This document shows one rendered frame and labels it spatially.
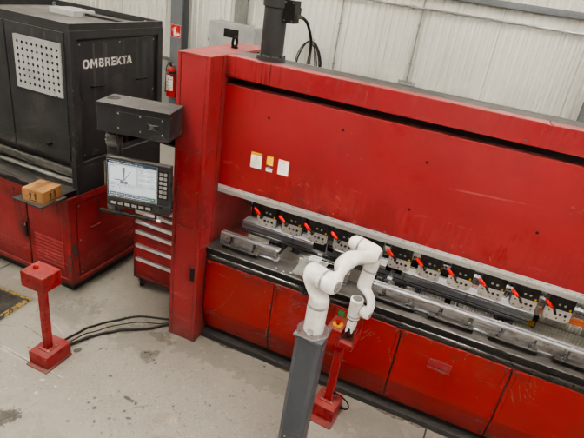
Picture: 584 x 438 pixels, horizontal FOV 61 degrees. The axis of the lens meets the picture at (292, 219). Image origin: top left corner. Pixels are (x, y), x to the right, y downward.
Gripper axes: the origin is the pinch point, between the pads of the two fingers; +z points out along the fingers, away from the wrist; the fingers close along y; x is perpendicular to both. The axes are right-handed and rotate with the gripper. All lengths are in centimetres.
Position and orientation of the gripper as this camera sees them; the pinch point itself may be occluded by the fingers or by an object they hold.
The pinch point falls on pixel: (349, 335)
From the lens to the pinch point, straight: 343.9
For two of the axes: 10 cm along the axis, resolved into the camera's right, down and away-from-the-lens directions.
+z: -1.0, 8.6, 5.1
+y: -4.6, 4.1, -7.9
